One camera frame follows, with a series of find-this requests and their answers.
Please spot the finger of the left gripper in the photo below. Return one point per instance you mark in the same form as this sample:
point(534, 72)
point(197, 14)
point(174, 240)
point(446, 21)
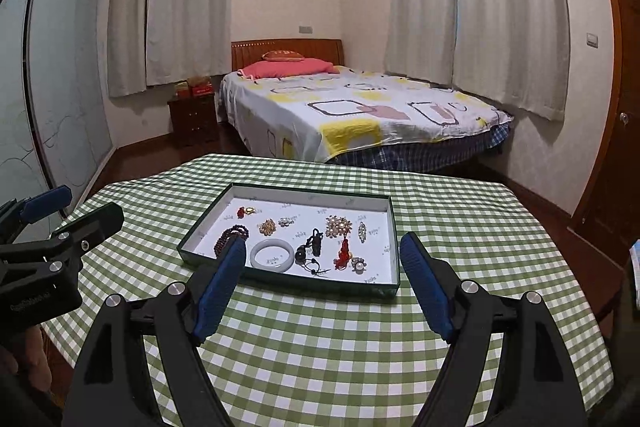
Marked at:
point(42, 206)
point(91, 230)

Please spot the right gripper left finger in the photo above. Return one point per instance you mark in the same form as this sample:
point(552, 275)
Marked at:
point(220, 281)

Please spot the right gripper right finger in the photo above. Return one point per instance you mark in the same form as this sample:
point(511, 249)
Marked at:
point(432, 298)

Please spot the pearl rhinestone brooch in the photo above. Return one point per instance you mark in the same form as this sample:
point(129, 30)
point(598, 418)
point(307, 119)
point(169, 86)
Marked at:
point(337, 226)

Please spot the green jewelry tray box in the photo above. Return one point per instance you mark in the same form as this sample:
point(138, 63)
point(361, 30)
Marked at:
point(372, 272)

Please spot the person's hand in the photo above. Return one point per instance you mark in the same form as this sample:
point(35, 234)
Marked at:
point(25, 353)

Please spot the white jade bangle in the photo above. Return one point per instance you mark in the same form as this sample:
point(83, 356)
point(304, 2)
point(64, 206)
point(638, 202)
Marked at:
point(272, 255)

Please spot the glass wardrobe door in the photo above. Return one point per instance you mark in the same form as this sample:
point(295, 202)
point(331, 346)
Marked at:
point(53, 125)

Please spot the silver flower brooch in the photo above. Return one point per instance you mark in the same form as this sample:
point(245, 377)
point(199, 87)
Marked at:
point(286, 222)

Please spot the silver oval brooch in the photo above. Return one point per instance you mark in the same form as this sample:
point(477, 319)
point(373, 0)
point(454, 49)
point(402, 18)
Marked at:
point(362, 232)

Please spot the gold charm red tassel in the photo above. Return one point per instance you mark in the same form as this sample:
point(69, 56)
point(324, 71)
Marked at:
point(343, 256)

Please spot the green checkered tablecloth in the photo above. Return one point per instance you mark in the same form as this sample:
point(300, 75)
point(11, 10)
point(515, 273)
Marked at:
point(282, 359)

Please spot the dark wooden nightstand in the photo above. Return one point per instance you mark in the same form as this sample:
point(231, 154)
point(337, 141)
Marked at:
point(193, 120)

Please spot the bed with patterned sheet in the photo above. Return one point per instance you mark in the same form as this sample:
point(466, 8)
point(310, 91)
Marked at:
point(362, 119)

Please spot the red boxes on nightstand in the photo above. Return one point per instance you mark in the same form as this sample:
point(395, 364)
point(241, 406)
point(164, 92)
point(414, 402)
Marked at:
point(194, 86)

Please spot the wooden door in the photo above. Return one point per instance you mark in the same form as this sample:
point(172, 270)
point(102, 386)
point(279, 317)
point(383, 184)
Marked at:
point(607, 216)

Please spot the red pillow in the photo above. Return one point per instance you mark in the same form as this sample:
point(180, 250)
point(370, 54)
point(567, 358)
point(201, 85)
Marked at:
point(270, 69)

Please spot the wooden headboard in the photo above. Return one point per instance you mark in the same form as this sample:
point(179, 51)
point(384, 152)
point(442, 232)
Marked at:
point(247, 52)

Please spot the right white curtain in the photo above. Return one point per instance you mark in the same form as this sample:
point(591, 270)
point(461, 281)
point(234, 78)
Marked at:
point(514, 52)

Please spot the wall light switch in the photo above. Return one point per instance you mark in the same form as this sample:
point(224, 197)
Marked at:
point(592, 40)

